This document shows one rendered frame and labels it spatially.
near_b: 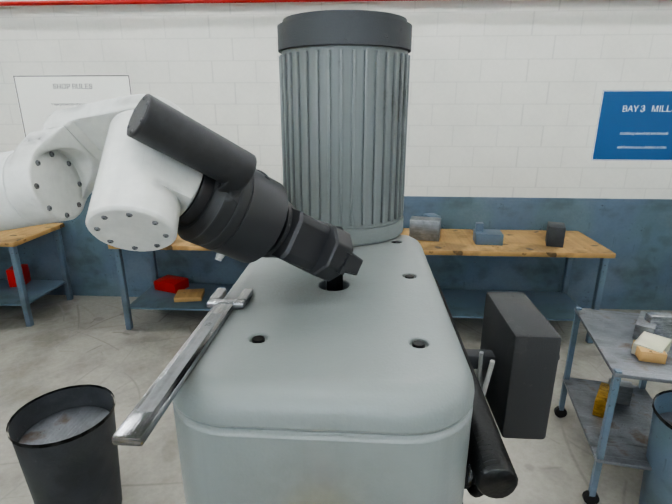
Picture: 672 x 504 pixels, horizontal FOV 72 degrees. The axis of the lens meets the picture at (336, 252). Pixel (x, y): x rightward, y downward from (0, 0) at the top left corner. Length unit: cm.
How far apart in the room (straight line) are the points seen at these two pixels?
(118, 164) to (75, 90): 515
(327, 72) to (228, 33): 428
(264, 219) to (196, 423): 18
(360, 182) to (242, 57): 425
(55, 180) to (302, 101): 36
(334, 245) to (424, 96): 432
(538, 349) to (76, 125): 73
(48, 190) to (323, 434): 30
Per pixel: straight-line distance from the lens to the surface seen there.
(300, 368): 38
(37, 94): 575
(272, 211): 42
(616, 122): 528
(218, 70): 493
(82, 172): 48
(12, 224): 47
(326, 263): 45
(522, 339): 84
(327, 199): 68
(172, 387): 37
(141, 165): 38
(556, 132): 506
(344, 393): 36
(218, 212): 40
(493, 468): 44
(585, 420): 325
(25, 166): 44
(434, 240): 437
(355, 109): 66
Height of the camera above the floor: 209
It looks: 18 degrees down
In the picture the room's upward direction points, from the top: straight up
